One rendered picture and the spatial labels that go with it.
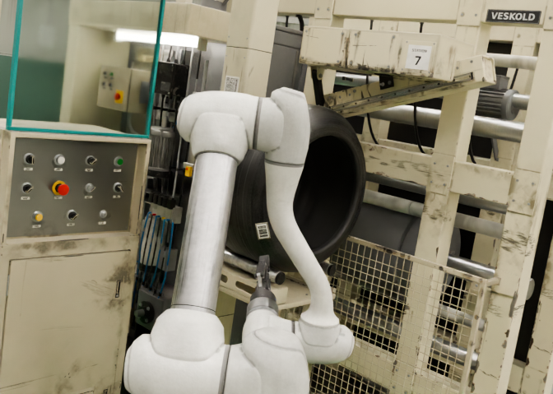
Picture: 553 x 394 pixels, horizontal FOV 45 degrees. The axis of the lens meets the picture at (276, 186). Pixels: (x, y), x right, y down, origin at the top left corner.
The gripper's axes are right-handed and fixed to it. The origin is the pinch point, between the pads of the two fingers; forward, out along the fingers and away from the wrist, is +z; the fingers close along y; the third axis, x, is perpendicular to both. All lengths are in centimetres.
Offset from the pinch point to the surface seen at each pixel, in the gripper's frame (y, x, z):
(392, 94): -18, 51, 68
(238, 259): 16.1, -13.7, 27.7
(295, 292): 35.5, 3.3, 28.5
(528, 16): -37, 101, 66
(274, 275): 16.3, -0.5, 15.3
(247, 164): -21.5, -1.3, 25.4
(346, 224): 18, 26, 41
